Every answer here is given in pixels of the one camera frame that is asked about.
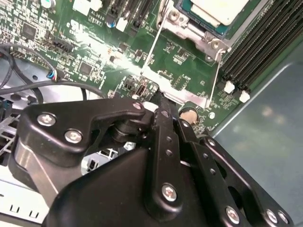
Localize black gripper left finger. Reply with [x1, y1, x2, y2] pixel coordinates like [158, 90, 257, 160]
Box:
[9, 92, 185, 222]

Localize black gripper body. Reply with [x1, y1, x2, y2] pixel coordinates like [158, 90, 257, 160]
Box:
[45, 148, 228, 227]

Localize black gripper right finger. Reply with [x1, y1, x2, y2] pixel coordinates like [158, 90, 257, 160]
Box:
[176, 118, 294, 227]

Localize metal socket cover frame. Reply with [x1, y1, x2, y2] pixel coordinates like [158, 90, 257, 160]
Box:
[141, 14, 232, 108]

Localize CPU with silver top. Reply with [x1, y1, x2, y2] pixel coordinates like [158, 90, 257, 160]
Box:
[176, 0, 253, 40]

